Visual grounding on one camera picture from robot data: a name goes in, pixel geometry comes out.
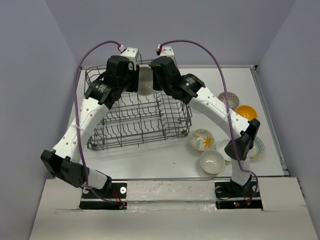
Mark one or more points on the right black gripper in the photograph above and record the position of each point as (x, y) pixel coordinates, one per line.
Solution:
(156, 84)

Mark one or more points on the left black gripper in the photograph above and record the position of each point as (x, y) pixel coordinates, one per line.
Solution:
(134, 87)

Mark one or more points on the white round bowl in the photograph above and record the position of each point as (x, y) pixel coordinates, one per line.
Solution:
(212, 162)
(145, 81)

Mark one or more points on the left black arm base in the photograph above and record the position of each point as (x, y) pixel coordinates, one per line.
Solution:
(116, 198)

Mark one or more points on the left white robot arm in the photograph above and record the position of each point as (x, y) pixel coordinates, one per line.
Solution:
(65, 160)

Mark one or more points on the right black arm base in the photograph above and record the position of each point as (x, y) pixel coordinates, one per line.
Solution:
(229, 199)

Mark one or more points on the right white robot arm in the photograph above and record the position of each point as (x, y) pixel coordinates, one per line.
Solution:
(190, 90)

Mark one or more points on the dark geometric patterned bowl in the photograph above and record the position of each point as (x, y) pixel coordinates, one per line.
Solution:
(233, 99)

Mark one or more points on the floral leaf patterned bowl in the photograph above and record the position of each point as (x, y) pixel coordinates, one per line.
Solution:
(202, 140)

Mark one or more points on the orange yellow bowl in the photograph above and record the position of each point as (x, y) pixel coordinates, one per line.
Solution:
(247, 112)

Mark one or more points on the white square bowl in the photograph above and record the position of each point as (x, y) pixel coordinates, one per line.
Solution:
(220, 147)

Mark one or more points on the yellow sun patterned bowl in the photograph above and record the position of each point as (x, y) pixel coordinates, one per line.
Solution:
(258, 148)

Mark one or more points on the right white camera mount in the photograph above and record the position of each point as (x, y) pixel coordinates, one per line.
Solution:
(165, 51)

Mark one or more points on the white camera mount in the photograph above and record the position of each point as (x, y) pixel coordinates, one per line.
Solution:
(131, 54)
(165, 51)

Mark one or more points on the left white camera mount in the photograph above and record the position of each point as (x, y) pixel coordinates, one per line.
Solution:
(131, 54)

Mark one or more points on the grey wire dish rack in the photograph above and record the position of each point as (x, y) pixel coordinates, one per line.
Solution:
(135, 120)

